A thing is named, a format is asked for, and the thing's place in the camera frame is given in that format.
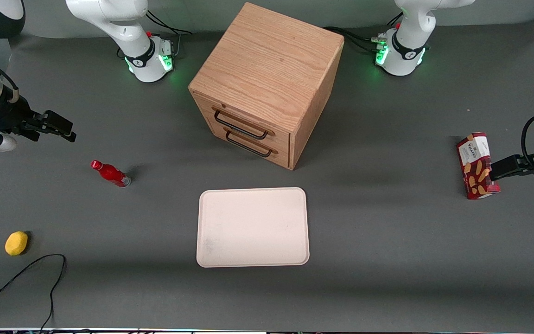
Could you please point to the yellow lemon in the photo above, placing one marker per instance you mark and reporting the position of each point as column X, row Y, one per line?
column 16, row 243

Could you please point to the red shortbread cookie box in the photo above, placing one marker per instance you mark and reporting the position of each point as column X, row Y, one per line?
column 475, row 160

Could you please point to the cream plastic tray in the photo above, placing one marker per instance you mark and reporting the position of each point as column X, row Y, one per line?
column 253, row 227

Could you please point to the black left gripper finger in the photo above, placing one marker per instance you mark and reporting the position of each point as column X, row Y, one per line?
column 504, row 168
column 526, row 166

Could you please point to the oak wooden drawer cabinet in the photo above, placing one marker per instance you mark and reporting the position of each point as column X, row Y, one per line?
column 271, row 60

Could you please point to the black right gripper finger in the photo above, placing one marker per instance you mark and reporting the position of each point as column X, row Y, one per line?
column 58, row 121
column 29, row 127

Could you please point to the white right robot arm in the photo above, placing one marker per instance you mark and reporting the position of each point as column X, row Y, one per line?
column 123, row 28

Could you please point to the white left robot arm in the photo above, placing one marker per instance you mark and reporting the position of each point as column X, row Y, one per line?
column 410, row 32

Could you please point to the small red bottle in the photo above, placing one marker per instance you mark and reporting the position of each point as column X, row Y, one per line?
column 111, row 173

